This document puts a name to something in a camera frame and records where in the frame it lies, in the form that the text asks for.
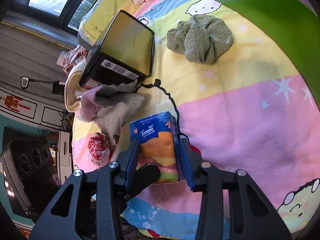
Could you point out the black camera box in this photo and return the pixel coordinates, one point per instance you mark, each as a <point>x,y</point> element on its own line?
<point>30,174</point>

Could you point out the blue orange Tempo tissue pack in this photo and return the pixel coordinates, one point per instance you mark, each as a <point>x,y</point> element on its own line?
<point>158,144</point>

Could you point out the black window frame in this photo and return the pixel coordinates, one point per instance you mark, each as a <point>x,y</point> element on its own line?
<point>62,14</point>

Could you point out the black floor lamp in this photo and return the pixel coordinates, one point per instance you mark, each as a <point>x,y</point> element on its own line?
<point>58,87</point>

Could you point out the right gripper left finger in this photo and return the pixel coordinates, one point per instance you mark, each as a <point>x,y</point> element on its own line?
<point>67,214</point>

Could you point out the white cabinet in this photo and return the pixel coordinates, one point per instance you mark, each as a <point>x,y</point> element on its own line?
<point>36,116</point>

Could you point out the green knitted cloth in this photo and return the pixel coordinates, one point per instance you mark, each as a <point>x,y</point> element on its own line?
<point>201,39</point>

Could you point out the grey cloth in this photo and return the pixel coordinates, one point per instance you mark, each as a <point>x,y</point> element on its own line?
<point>115,112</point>

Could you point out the pile of clothes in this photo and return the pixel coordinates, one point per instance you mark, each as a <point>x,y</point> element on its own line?
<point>73,57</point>

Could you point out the pink purple towel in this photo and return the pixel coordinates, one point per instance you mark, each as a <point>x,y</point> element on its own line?
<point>94,100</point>

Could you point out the green cardboard box tray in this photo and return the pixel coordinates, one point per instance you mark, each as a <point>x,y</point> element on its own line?
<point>293,26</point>

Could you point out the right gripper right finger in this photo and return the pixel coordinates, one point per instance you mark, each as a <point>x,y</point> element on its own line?
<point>230,200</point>

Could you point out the red white plush toy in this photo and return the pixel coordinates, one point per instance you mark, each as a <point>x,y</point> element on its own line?
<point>99,149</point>

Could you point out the colourful cartoon blanket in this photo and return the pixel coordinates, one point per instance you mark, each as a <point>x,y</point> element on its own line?
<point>251,109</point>

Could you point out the black glossy box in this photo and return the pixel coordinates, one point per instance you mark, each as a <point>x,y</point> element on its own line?
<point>123,53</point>

